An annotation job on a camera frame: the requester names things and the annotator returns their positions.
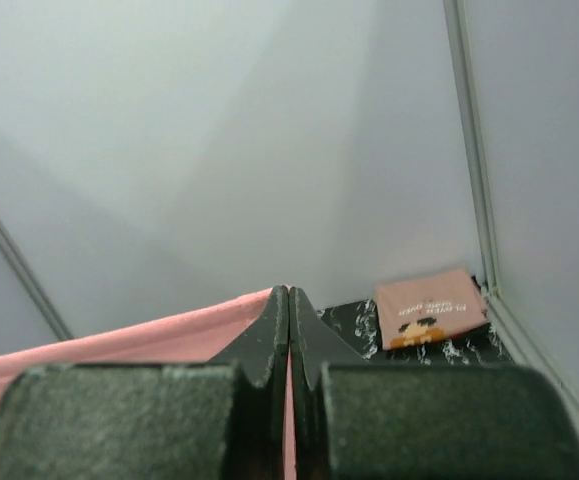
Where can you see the left aluminium frame post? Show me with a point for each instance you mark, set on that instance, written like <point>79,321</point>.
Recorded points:
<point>32,286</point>

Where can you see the aluminium frame post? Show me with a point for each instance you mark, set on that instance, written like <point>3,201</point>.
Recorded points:
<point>523,345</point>
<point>32,286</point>

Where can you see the folded dusty pink printed t-shirt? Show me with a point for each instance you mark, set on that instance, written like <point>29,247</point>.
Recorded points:
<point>429,309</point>

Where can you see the right aluminium frame post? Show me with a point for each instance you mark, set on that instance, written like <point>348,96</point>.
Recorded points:
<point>523,345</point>

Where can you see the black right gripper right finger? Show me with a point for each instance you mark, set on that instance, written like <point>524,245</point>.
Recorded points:
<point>358,420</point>

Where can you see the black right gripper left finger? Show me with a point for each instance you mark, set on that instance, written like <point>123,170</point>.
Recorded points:
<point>218,419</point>

